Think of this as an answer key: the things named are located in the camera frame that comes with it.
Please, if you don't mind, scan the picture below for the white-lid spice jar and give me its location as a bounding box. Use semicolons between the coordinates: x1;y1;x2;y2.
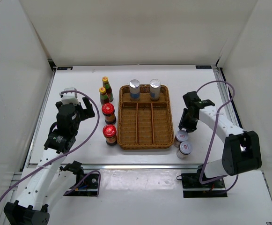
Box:
176;141;192;159
173;130;189;148

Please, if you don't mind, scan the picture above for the blue-label pellet jar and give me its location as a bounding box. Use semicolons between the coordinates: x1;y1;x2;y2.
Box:
149;79;161;101
129;79;140;101

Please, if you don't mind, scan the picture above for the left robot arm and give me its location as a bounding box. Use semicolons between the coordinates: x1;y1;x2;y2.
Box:
3;94;98;225

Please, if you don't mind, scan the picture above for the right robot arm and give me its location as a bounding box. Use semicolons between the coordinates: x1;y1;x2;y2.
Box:
180;99;262;188

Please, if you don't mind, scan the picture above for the near yellow-cap sauce bottle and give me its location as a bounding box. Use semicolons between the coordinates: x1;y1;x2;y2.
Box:
99;87;110;105

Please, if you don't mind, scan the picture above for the yellow-cap sauce bottle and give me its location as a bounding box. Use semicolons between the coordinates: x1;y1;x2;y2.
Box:
99;87;110;105
102;76;114;102

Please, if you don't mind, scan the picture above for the far red-lid chili jar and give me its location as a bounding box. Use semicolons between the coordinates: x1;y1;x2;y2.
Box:
102;103;117;124

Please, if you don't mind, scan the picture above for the red-lid chili jar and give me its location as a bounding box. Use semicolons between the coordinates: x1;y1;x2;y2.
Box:
103;124;117;146
102;103;117;124

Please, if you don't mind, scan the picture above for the far yellow-cap sauce bottle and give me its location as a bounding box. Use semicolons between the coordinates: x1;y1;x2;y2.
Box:
102;76;114;102

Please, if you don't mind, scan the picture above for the near red-lid chili jar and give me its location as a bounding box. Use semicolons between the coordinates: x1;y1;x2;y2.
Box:
103;124;117;146

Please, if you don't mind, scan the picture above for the wicker basket tray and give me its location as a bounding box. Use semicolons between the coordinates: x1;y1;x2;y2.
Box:
117;84;174;150

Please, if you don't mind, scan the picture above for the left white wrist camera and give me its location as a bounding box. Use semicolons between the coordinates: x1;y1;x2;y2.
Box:
59;87;80;106

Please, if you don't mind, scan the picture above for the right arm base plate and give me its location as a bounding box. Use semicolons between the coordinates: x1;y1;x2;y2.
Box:
176;173;228;198

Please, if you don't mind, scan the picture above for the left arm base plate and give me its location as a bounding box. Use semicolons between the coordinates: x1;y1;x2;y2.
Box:
64;170;101;197

